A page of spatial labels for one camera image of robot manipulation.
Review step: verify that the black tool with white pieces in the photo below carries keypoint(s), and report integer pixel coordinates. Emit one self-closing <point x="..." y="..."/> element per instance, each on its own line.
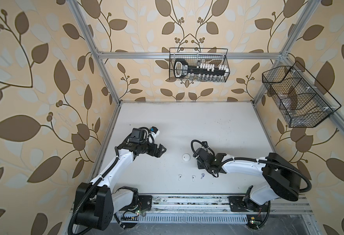
<point x="182" y="69"/>

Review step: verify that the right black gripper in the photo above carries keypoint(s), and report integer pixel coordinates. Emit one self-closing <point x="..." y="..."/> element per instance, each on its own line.
<point x="199" y="166"/>

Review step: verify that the white earbud charging case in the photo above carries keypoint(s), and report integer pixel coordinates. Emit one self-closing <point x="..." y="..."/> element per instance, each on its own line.
<point x="186" y="157"/>

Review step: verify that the wire basket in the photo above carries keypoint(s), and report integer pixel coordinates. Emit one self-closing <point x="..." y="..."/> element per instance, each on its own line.
<point x="303" y="99"/>
<point x="204" y="55"/>

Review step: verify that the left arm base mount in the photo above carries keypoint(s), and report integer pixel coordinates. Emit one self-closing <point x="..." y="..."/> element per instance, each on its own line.
<point x="144" y="202"/>

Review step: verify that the back wire basket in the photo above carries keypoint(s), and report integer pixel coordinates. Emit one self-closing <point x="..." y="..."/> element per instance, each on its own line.
<point x="204" y="55"/>

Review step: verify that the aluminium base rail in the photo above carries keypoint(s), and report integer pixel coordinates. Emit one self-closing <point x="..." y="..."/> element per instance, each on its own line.
<point x="218" y="203"/>

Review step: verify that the right side wire basket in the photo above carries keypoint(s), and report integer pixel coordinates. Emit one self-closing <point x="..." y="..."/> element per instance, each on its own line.
<point x="303" y="99"/>

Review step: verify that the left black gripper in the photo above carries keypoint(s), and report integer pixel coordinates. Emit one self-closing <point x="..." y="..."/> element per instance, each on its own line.
<point x="157" y="154"/>

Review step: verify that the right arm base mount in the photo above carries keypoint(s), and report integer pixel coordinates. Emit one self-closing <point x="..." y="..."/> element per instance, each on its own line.
<point x="239" y="203"/>

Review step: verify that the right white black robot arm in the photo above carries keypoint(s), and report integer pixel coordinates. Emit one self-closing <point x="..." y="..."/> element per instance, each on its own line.
<point x="280" y="178"/>

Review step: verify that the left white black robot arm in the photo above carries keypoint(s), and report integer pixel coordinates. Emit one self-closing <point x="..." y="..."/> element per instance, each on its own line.
<point x="96" y="205"/>

